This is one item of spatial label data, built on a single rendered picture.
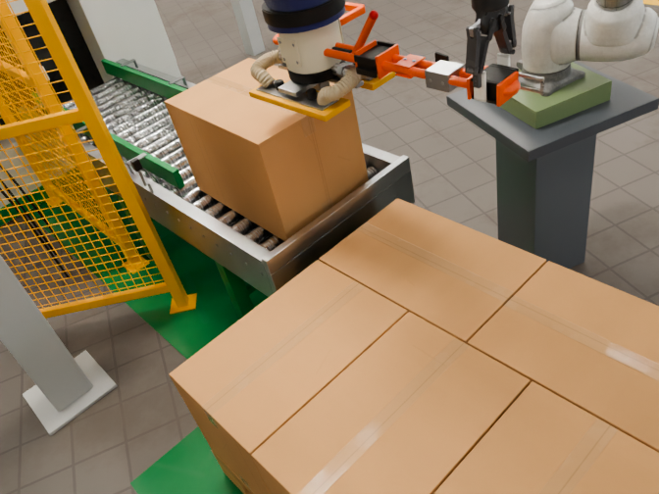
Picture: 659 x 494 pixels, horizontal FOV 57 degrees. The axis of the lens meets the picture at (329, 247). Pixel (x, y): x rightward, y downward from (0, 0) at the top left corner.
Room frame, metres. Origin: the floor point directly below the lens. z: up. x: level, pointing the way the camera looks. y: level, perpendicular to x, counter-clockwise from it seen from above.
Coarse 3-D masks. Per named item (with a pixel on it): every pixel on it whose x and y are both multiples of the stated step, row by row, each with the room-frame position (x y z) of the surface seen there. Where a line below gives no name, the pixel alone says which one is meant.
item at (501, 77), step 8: (488, 72) 1.23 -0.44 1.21; (496, 72) 1.22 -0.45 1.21; (504, 72) 1.21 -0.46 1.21; (512, 72) 1.20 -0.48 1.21; (472, 80) 1.22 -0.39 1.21; (488, 80) 1.19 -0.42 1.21; (496, 80) 1.18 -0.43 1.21; (504, 80) 1.17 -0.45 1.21; (512, 80) 1.18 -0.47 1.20; (472, 88) 1.22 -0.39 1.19; (488, 88) 1.19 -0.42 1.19; (496, 88) 1.16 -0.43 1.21; (504, 88) 1.16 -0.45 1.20; (472, 96) 1.22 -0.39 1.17; (488, 96) 1.19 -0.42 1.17; (496, 96) 1.16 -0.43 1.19; (504, 96) 1.16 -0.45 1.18; (512, 96) 1.18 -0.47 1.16; (496, 104) 1.16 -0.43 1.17
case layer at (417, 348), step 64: (384, 256) 1.48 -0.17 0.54; (448, 256) 1.41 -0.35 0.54; (512, 256) 1.34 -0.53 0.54; (256, 320) 1.34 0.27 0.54; (320, 320) 1.28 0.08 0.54; (384, 320) 1.21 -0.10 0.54; (448, 320) 1.15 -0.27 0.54; (512, 320) 1.10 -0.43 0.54; (576, 320) 1.04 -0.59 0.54; (640, 320) 0.99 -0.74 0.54; (192, 384) 1.15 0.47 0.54; (256, 384) 1.10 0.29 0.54; (320, 384) 1.04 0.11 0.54; (384, 384) 0.99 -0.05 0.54; (448, 384) 0.94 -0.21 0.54; (512, 384) 0.90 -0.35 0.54; (576, 384) 0.85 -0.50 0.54; (640, 384) 0.81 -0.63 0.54; (256, 448) 0.90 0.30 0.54; (320, 448) 0.86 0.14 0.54; (384, 448) 0.81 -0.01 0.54; (448, 448) 0.77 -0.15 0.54; (512, 448) 0.73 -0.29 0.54; (576, 448) 0.70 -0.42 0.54; (640, 448) 0.66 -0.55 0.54
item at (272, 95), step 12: (276, 84) 1.69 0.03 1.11; (252, 96) 1.74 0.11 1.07; (264, 96) 1.69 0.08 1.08; (276, 96) 1.67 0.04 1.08; (288, 96) 1.64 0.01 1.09; (300, 96) 1.62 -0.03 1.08; (312, 96) 1.58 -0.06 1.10; (288, 108) 1.60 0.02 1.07; (300, 108) 1.56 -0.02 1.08; (312, 108) 1.54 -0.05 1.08; (324, 108) 1.51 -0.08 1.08; (336, 108) 1.51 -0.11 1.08; (324, 120) 1.48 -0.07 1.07
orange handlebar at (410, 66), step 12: (348, 12) 1.86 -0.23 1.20; (360, 12) 1.86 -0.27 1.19; (276, 36) 1.81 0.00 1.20; (348, 48) 1.60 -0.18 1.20; (348, 60) 1.54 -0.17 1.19; (396, 60) 1.46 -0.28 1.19; (408, 60) 1.41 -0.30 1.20; (420, 60) 1.39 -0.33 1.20; (396, 72) 1.41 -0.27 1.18; (408, 72) 1.37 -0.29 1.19; (420, 72) 1.35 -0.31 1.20; (456, 84) 1.26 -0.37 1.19; (516, 84) 1.17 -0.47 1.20
